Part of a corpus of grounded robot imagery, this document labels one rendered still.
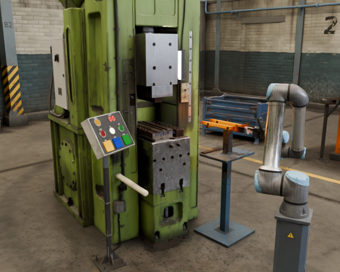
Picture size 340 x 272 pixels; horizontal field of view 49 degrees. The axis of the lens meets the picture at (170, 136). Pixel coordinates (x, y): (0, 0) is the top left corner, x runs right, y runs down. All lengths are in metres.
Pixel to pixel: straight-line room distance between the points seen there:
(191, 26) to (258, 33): 8.07
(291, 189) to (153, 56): 1.41
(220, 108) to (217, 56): 5.44
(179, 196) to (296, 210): 1.13
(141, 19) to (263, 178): 1.53
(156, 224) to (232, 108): 3.86
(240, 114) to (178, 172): 3.63
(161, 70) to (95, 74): 0.61
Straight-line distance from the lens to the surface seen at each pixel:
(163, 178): 3.11
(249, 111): 6.55
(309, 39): 10.54
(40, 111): 9.02
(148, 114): 3.52
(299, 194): 2.51
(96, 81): 3.26
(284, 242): 2.63
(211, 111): 6.96
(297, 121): 2.68
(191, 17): 3.32
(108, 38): 2.91
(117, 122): 2.73
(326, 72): 10.35
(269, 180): 2.51
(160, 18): 3.14
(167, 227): 3.33
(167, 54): 3.00
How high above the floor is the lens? 1.69
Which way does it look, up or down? 14 degrees down
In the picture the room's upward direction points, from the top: straight up
